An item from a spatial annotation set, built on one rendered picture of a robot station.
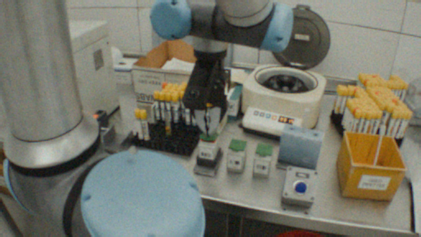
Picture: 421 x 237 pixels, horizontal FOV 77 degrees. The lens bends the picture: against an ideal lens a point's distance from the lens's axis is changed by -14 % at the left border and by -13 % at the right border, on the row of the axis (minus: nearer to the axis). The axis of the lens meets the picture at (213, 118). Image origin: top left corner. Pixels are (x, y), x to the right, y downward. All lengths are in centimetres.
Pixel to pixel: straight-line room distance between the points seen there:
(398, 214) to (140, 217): 62
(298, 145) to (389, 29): 63
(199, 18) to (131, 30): 93
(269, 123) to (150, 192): 63
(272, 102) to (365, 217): 40
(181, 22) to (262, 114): 49
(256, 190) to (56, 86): 53
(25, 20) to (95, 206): 17
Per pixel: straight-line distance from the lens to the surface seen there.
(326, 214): 70
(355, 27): 118
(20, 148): 35
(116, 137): 85
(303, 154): 76
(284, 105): 87
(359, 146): 82
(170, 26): 49
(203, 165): 76
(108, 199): 29
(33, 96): 31
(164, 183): 30
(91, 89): 93
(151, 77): 99
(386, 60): 124
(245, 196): 70
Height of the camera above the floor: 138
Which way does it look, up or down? 32 degrees down
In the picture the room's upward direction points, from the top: straight up
